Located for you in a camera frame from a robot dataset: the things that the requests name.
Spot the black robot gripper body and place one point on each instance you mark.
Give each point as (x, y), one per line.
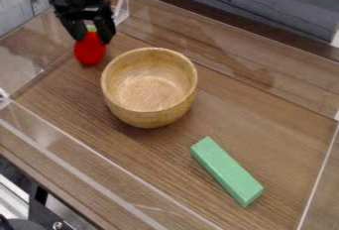
(81, 9)

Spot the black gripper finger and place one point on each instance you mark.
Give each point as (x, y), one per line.
(75, 25)
(104, 25)

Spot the red plush strawberry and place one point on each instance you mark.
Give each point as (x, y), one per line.
(89, 49)

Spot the wooden bowl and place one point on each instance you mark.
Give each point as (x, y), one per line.
(148, 86)

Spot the black table leg clamp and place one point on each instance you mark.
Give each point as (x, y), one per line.
(40, 214)

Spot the green rectangular block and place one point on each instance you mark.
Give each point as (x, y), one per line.
(232, 177)

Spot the clear acrylic corner bracket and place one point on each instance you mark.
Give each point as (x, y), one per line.
(120, 11)

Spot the clear acrylic tray wall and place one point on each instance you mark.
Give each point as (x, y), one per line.
(267, 102)

